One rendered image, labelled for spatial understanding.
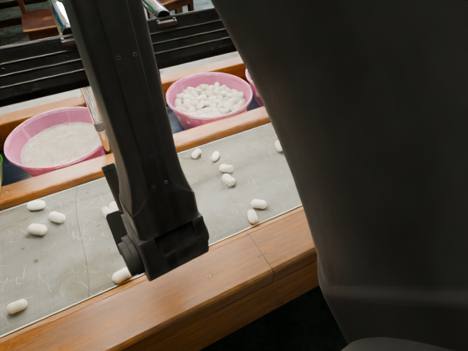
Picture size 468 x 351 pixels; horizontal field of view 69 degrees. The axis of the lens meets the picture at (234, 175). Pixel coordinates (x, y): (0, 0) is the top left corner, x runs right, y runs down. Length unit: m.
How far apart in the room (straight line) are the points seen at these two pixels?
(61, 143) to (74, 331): 0.56
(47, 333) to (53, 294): 0.09
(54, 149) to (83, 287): 0.45
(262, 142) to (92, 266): 0.51
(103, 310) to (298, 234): 0.38
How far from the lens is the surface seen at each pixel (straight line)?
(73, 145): 1.02
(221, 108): 1.05
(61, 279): 0.73
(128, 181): 0.30
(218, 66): 1.24
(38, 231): 0.80
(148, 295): 0.63
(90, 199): 0.84
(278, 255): 0.66
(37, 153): 1.05
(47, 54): 0.61
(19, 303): 0.72
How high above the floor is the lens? 1.32
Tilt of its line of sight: 44 degrees down
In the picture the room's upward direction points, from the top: 1 degrees counter-clockwise
